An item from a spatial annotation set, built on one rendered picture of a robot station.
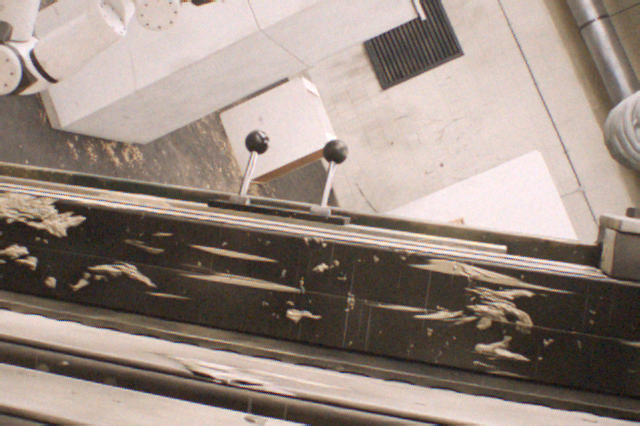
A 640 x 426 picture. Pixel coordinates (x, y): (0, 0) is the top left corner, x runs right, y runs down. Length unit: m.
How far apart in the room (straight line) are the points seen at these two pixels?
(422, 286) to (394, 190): 8.72
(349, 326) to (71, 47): 0.85
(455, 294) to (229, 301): 0.15
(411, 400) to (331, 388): 0.02
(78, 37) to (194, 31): 2.36
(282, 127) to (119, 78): 2.65
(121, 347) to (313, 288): 0.35
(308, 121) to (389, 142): 3.23
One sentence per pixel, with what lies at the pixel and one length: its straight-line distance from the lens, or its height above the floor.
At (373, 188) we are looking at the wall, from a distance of 9.26.
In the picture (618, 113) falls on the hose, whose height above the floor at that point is 1.85.
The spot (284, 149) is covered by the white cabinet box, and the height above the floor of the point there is 0.38.
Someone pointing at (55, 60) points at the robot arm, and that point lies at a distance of 1.28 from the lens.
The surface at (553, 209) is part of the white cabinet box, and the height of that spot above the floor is 1.99.
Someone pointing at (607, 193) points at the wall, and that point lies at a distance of 9.19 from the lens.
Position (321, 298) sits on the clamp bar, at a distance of 0.52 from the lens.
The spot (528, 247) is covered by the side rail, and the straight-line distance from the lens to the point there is 1.32.
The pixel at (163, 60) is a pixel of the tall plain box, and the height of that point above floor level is 0.63.
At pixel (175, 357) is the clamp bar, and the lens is 0.17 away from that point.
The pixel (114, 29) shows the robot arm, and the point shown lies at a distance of 1.25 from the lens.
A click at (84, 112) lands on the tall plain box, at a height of 0.19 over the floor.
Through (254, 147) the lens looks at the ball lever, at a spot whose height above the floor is 1.44.
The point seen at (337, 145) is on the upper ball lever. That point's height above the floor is 1.56.
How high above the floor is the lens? 1.74
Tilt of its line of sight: 11 degrees down
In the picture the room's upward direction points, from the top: 67 degrees clockwise
